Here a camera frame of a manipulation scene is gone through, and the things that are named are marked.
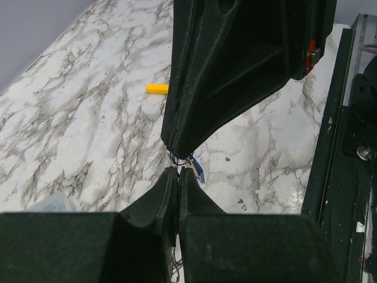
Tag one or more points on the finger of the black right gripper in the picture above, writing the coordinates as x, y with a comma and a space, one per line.
186, 15

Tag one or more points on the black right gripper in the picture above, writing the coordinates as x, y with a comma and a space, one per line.
243, 52

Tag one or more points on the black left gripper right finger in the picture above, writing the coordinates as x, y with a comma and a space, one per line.
221, 247

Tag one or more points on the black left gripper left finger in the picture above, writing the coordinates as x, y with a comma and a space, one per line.
133, 245

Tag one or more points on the split keyring five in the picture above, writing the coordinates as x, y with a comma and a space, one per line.
176, 162

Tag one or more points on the clear plastic screw organizer box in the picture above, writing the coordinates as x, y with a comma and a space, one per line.
56, 202

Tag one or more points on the yellow handled screwdriver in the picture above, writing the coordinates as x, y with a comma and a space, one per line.
157, 88

